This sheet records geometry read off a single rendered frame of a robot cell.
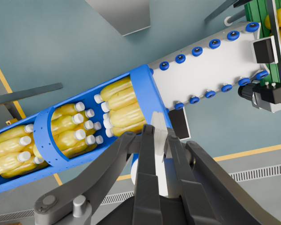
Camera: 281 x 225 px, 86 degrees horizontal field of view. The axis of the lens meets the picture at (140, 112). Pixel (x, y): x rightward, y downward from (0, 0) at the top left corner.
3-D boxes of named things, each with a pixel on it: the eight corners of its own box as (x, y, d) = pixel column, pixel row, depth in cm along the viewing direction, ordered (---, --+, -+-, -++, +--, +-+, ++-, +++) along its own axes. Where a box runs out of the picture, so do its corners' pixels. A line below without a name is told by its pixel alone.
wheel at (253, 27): (250, 29, 59) (249, 34, 60) (262, 24, 58) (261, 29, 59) (243, 24, 61) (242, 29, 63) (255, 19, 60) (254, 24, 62)
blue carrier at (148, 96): (4, 127, 85) (-64, 158, 58) (147, 62, 68) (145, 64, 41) (34, 166, 93) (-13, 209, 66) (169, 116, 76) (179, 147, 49)
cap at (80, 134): (81, 134, 62) (85, 132, 62) (80, 141, 59) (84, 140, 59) (75, 128, 59) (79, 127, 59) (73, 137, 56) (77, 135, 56)
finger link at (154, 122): (155, 156, 16) (149, 154, 16) (154, 129, 23) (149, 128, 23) (161, 131, 16) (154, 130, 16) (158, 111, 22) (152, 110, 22)
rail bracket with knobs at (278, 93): (255, 83, 73) (271, 86, 63) (271, 77, 71) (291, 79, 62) (259, 101, 75) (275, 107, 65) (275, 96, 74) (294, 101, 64)
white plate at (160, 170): (163, 204, 83) (163, 202, 84) (196, 171, 74) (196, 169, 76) (121, 180, 80) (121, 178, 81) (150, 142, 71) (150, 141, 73)
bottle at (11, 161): (-4, 159, 71) (26, 146, 68) (2, 172, 71) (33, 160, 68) (-22, 166, 64) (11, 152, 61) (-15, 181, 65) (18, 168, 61)
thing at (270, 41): (245, 43, 65) (266, 38, 53) (251, 40, 65) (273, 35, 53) (250, 64, 68) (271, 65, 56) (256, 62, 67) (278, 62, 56)
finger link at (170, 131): (167, 146, 14) (199, 152, 14) (163, 126, 19) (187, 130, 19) (164, 160, 15) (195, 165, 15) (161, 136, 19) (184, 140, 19)
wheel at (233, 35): (226, 37, 61) (225, 41, 63) (239, 36, 59) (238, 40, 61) (227, 30, 63) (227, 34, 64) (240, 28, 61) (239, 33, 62)
